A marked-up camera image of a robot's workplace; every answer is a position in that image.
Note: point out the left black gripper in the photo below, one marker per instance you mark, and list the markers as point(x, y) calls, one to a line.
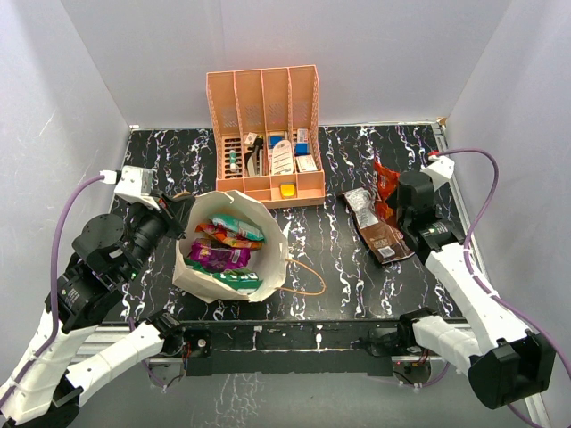
point(178, 209)

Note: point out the brown kettle chips bag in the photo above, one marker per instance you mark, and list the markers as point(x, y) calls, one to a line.
point(385, 241)

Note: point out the red doritos bag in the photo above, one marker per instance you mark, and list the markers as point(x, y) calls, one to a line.
point(386, 183)

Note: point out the brown paper bag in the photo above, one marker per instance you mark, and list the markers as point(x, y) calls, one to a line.
point(269, 263)

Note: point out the green chips bag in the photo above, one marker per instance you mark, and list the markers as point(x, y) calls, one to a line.
point(241, 280)

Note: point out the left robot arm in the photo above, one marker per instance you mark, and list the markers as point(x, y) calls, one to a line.
point(46, 389)

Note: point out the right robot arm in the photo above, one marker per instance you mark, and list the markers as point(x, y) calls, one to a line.
point(503, 359)

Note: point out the purple grape candy bag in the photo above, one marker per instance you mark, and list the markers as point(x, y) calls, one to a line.
point(215, 257)

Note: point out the orange fruit candy bag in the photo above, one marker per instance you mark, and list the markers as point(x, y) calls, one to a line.
point(227, 237)

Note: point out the teal white snack bag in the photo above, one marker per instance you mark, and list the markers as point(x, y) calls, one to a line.
point(238, 226)

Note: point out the green white glue stick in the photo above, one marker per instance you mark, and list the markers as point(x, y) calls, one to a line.
point(232, 161)

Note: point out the black white stapler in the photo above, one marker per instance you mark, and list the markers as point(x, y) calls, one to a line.
point(253, 145)

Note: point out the white label booklet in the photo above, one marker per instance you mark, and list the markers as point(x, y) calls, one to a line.
point(282, 161)

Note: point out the pink plastic desk organizer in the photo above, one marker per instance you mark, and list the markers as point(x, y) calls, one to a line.
point(277, 103)

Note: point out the small white card box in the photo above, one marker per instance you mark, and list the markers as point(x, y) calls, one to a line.
point(305, 163)

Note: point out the blue box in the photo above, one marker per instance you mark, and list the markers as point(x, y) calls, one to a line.
point(301, 149)

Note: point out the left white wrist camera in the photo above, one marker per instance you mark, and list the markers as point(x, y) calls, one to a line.
point(132, 184)

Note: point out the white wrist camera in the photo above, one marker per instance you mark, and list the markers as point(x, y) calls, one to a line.
point(440, 169)
point(132, 184)

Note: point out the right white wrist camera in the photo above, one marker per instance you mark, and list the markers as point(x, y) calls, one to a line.
point(440, 169)

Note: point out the black front mounting rail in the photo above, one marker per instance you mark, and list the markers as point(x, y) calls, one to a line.
point(360, 346)

